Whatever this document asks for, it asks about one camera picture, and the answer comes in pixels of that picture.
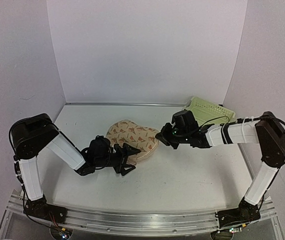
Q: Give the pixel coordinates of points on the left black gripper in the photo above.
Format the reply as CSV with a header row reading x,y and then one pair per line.
x,y
123,157

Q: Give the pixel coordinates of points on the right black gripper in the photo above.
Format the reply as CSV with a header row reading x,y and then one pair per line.
x,y
163,136

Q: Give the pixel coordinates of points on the floral mesh laundry bag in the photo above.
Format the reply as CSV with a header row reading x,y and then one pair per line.
x,y
137,136

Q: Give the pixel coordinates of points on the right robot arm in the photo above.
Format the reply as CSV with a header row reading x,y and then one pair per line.
x,y
261,140

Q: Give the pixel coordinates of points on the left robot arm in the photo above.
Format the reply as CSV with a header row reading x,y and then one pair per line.
x,y
38,144

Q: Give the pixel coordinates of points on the pale green perforated basket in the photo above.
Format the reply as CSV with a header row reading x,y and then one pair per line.
x,y
206,112

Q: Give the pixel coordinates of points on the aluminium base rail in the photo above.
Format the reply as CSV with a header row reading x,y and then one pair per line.
x,y
137,223

